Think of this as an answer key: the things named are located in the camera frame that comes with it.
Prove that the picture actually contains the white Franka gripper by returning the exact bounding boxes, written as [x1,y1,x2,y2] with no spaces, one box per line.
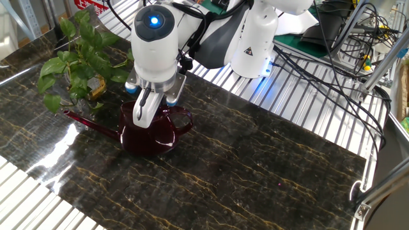
[132,88,166,129]

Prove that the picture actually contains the dark red watering can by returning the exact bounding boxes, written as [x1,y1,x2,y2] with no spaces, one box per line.
[63,100,194,157]

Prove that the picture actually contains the yellow plant pot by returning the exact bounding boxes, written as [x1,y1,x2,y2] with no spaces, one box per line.
[86,75,107,100]

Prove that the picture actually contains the green leafy plant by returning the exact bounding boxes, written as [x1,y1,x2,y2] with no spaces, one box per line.
[37,9,135,114]

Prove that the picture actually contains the black marble pattern mat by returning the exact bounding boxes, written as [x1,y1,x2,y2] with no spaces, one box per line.
[0,6,367,230]

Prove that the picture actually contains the red white sign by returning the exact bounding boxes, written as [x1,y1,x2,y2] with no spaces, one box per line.
[73,0,112,15]

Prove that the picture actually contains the green cutting mat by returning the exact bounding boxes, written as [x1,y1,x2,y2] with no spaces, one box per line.
[199,0,327,60]

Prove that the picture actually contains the white plastic sheet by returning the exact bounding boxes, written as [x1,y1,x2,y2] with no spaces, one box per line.
[275,11,320,36]

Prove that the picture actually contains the black pouch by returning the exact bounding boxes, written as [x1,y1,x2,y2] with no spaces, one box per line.
[300,0,348,54]

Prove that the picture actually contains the grey metal pole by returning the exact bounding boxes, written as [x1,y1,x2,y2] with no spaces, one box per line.
[328,0,368,61]

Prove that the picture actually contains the slanted aluminium profile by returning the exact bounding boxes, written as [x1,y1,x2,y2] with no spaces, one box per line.
[359,31,409,100]

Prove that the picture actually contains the silver wrist camera blue caps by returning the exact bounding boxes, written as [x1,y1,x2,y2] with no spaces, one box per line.
[124,66,187,107]

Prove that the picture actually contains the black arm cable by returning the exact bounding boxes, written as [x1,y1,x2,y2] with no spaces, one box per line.
[106,0,132,33]

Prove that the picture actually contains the grey metal shelf bracket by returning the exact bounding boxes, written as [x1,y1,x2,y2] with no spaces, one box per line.
[0,0,42,41]

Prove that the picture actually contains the white cable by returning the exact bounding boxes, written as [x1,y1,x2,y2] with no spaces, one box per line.
[349,180,364,202]

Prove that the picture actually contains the yellow handled screwdriver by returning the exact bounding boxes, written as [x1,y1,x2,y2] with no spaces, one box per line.
[362,54,373,72]

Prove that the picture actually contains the aluminium profile with bracket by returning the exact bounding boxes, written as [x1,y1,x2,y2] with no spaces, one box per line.
[353,164,409,222]

